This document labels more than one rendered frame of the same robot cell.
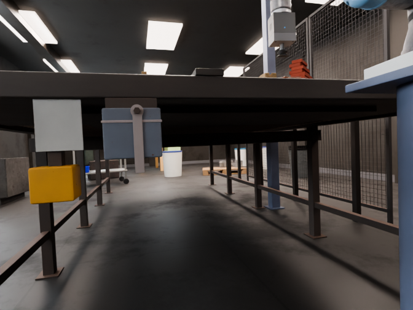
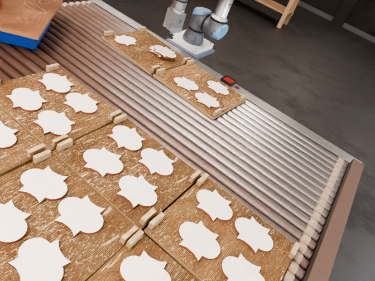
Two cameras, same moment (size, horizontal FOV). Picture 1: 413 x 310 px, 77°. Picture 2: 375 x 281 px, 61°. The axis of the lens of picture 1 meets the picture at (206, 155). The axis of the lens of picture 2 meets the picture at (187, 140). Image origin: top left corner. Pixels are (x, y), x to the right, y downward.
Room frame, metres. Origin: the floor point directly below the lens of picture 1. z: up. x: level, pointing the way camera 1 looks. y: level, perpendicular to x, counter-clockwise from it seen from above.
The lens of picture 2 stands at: (2.22, 0.94, 1.76)
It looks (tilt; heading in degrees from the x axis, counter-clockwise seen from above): 38 degrees down; 215
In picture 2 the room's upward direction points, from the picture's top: 22 degrees clockwise
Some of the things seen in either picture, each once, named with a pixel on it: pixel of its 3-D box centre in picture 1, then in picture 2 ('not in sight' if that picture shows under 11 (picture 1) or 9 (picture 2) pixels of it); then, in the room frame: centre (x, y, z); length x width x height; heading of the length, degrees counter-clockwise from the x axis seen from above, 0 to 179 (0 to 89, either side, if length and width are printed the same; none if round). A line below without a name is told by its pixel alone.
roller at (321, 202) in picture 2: not in sight; (155, 91); (1.22, -0.06, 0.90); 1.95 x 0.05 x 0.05; 104
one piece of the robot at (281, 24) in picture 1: (281, 29); (173, 18); (1.01, -0.31, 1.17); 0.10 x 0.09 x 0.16; 5
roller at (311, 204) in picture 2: not in sight; (149, 93); (1.27, -0.05, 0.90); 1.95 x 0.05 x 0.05; 104
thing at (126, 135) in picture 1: (133, 136); not in sight; (0.66, 0.18, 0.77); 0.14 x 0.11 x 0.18; 104
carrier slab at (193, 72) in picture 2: not in sight; (201, 87); (0.98, 0.01, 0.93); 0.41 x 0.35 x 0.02; 101
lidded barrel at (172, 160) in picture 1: (172, 163); not in sight; (6.71, 0.88, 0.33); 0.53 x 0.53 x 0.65
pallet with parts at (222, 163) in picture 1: (223, 166); not in sight; (6.89, -0.43, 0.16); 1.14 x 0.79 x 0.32; 95
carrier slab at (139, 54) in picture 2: not in sight; (147, 50); (1.05, -0.40, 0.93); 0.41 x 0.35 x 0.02; 99
